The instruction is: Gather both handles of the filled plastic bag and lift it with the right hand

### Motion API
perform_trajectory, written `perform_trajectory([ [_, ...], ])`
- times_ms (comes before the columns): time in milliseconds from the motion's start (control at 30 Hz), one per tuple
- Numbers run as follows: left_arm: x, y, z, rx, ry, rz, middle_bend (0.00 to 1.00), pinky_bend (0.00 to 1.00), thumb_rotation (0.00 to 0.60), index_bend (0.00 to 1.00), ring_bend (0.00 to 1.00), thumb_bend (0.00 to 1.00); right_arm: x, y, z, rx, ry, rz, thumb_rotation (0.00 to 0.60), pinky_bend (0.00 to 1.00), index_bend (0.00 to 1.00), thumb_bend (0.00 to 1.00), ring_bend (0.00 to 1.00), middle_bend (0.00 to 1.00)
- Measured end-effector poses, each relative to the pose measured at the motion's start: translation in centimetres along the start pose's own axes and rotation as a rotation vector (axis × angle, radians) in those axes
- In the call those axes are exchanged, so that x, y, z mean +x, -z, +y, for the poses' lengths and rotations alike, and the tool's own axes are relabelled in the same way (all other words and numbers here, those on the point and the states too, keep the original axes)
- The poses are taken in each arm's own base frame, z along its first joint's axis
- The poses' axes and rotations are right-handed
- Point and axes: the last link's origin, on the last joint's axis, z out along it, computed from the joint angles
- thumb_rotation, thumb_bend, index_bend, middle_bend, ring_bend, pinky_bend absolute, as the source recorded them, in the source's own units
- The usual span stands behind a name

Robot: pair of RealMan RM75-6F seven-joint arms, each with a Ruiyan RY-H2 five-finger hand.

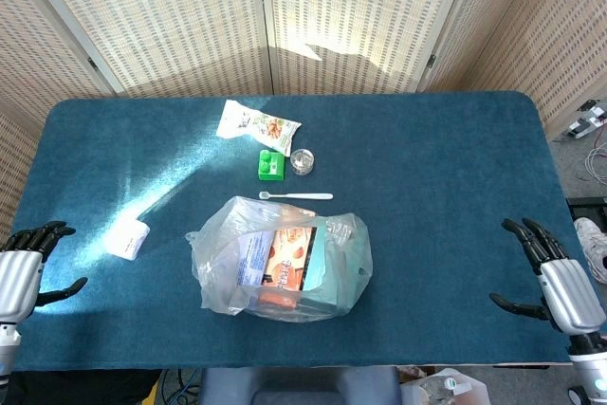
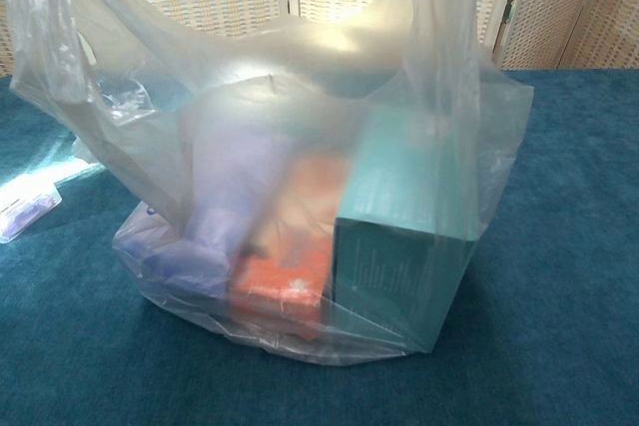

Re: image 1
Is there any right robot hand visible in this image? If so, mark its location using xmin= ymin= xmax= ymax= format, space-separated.
xmin=488 ymin=217 xmax=607 ymax=336

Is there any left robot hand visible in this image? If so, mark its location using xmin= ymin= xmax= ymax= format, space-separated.
xmin=0 ymin=220 xmax=89 ymax=328

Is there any clear plastic bag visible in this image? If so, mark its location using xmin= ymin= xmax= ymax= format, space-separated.
xmin=184 ymin=194 xmax=374 ymax=323

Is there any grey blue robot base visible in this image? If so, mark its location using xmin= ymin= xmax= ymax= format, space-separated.
xmin=198 ymin=366 xmax=402 ymax=405

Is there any white sneaker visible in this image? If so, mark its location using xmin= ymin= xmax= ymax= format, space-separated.
xmin=573 ymin=217 xmax=607 ymax=285

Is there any small white box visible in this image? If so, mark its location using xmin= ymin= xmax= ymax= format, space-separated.
xmin=104 ymin=218 xmax=151 ymax=262

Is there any clear plastic container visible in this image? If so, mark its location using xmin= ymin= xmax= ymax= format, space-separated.
xmin=400 ymin=366 xmax=492 ymax=405

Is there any blue carpet table cover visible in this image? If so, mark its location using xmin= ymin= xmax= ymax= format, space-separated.
xmin=11 ymin=90 xmax=607 ymax=372

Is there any woven screen panel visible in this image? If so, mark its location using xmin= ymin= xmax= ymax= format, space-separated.
xmin=0 ymin=0 xmax=118 ymax=245
xmin=416 ymin=0 xmax=607 ymax=140
xmin=13 ymin=0 xmax=274 ymax=98
xmin=258 ymin=0 xmax=485 ymax=96

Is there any white blue printed package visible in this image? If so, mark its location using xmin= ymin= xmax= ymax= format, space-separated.
xmin=235 ymin=230 xmax=276 ymax=287

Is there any teal cardboard box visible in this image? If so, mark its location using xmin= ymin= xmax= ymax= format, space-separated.
xmin=296 ymin=215 xmax=369 ymax=319

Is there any orange snack box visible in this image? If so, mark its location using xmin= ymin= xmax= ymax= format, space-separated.
xmin=258 ymin=227 xmax=318 ymax=310

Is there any green plastic block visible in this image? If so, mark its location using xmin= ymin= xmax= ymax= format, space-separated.
xmin=257 ymin=149 xmax=287 ymax=182

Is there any white nut snack pouch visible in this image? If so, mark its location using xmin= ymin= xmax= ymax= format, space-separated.
xmin=215 ymin=99 xmax=304 ymax=157

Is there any white plastic spoon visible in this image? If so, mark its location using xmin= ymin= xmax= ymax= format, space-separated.
xmin=258 ymin=191 xmax=334 ymax=201

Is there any clear round jar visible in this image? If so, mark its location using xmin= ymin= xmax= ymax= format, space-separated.
xmin=289 ymin=148 xmax=316 ymax=176

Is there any black metal frame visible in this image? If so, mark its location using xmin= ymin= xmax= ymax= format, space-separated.
xmin=566 ymin=196 xmax=607 ymax=235

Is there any white cable bundle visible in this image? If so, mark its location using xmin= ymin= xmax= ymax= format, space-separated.
xmin=576 ymin=138 xmax=607 ymax=183

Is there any blue cable bundle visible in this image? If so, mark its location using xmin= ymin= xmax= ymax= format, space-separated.
xmin=160 ymin=369 xmax=203 ymax=405

